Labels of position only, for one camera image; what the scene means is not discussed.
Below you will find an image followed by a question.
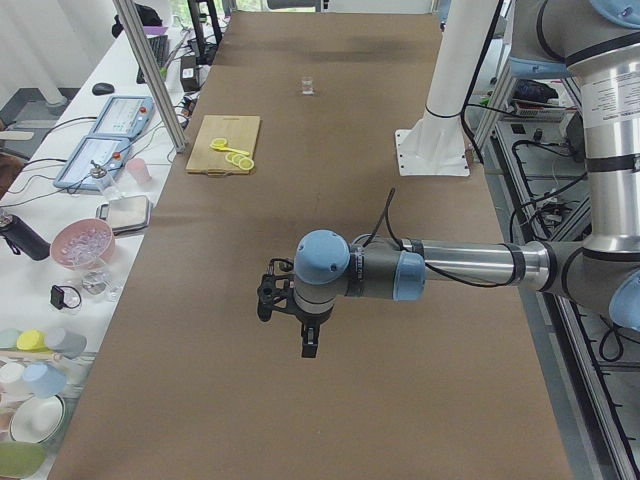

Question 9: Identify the blue teach pendant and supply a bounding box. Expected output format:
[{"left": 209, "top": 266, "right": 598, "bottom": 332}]
[
  {"left": 53, "top": 135, "right": 132, "bottom": 191},
  {"left": 90, "top": 95, "right": 154, "bottom": 140}
]

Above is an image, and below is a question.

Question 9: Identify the white bowl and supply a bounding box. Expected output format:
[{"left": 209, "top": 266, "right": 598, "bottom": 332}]
[{"left": 9, "top": 396, "right": 65, "bottom": 443}]

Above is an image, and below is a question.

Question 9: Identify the wine glass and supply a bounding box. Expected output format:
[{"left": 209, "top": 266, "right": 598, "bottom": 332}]
[{"left": 76, "top": 257, "right": 110, "bottom": 295}]

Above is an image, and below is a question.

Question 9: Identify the black keyboard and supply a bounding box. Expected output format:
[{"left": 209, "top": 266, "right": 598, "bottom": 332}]
[{"left": 147, "top": 35, "right": 169, "bottom": 80}]

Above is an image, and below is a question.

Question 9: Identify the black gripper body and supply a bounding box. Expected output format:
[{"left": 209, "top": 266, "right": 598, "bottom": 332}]
[{"left": 292, "top": 298, "right": 333, "bottom": 336}]

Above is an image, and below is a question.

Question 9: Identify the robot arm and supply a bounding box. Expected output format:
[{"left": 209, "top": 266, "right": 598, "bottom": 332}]
[{"left": 292, "top": 1, "right": 639, "bottom": 358}]

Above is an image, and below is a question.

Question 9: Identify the pink plastic cup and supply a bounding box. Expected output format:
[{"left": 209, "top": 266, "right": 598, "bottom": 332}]
[{"left": 125, "top": 157, "right": 152, "bottom": 185}]

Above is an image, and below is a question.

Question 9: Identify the yellow plastic cup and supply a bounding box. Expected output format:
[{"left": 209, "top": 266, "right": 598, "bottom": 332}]
[{"left": 16, "top": 329, "right": 48, "bottom": 352}]

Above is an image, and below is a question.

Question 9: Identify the small glass bottle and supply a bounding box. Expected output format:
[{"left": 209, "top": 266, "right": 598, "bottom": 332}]
[{"left": 90, "top": 161, "right": 124, "bottom": 201}]

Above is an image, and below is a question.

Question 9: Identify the green plate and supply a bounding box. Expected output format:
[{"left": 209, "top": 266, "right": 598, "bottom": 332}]
[{"left": 1, "top": 442, "right": 47, "bottom": 479}]

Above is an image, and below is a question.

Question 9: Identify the green plastic cup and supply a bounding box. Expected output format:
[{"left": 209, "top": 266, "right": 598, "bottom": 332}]
[{"left": 0, "top": 328, "right": 22, "bottom": 350}]

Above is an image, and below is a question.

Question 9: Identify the aluminium frame post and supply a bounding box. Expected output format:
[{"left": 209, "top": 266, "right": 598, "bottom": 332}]
[{"left": 113, "top": 0, "right": 187, "bottom": 153}]

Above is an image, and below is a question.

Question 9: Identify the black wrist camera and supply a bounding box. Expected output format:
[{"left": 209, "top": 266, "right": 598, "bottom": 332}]
[{"left": 257, "top": 257, "right": 295, "bottom": 322}]

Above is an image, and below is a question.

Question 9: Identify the clear glass measuring cup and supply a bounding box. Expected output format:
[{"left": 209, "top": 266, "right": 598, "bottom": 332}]
[{"left": 301, "top": 76, "right": 315, "bottom": 96}]

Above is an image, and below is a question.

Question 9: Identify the silver metal tray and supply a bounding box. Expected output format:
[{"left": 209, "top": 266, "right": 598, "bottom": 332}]
[{"left": 96, "top": 195, "right": 153, "bottom": 235}]

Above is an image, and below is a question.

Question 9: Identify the bamboo cutting board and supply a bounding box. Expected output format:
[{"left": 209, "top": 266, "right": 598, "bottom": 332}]
[{"left": 185, "top": 115, "right": 261, "bottom": 177}]

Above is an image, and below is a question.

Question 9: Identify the grey plastic cup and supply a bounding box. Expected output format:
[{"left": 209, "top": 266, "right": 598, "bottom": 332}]
[{"left": 44, "top": 327, "right": 87, "bottom": 359}]

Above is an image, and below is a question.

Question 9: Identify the pink bowl with ice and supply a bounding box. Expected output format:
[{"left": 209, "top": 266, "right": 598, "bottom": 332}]
[{"left": 50, "top": 218, "right": 115, "bottom": 269}]

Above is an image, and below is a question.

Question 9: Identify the black water bottle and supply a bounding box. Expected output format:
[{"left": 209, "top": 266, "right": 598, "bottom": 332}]
[{"left": 1, "top": 209, "right": 50, "bottom": 261}]

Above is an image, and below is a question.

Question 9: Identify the blue plastic cup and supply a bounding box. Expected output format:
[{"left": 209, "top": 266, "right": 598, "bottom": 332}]
[{"left": 22, "top": 362, "right": 67, "bottom": 398}]

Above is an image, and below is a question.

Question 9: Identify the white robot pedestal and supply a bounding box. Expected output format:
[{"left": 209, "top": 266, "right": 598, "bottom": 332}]
[{"left": 396, "top": 0, "right": 501, "bottom": 177}]

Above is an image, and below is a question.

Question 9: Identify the black box with label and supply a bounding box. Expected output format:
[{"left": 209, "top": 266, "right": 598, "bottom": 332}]
[{"left": 180, "top": 55, "right": 200, "bottom": 92}]

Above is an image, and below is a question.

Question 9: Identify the near blue teach pendant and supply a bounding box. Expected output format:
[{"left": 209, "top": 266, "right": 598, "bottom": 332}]
[{"left": 53, "top": 135, "right": 132, "bottom": 191}]

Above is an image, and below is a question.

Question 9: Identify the black computer mouse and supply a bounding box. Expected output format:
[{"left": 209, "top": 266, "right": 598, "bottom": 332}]
[{"left": 92, "top": 82, "right": 115, "bottom": 96}]

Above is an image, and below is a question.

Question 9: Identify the far blue teach pendant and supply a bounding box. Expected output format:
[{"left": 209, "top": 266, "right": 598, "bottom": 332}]
[{"left": 90, "top": 95, "right": 154, "bottom": 140}]

